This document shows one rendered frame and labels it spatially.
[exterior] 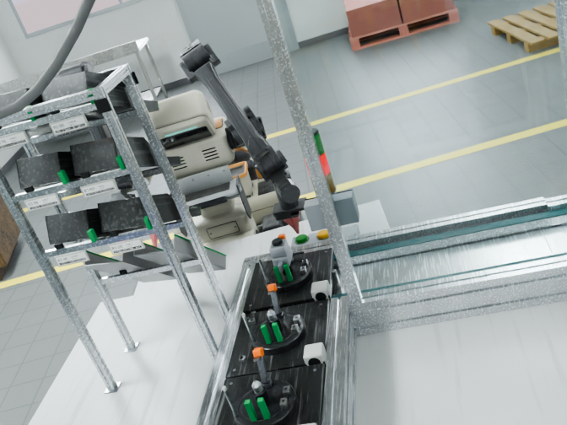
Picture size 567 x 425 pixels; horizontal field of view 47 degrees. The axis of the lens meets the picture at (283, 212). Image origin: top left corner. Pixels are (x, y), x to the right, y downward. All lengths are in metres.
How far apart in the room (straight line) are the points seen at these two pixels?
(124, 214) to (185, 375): 0.48
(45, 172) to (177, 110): 0.79
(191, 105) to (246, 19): 6.55
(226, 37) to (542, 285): 7.55
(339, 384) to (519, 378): 0.39
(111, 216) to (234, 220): 0.92
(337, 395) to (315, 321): 0.26
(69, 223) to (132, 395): 0.50
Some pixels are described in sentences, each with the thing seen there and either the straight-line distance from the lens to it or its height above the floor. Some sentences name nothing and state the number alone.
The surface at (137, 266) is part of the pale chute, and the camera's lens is 1.84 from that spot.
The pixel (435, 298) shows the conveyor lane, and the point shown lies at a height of 0.93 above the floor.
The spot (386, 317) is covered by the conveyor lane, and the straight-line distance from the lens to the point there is 1.70.
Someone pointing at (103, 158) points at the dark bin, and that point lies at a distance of 1.59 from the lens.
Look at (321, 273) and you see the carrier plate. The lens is 1.81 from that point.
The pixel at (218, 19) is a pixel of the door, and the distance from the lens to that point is 8.86.
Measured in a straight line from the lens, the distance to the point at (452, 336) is 1.67.
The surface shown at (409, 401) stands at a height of 0.86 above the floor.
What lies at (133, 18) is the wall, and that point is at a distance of 9.05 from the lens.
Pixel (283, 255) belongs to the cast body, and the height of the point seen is 1.06.
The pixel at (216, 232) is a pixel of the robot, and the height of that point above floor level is 0.84.
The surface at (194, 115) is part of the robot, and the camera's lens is 2.31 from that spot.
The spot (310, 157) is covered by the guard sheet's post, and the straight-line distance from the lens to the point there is 1.48.
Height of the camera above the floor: 1.91
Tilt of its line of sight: 25 degrees down
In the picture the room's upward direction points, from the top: 19 degrees counter-clockwise
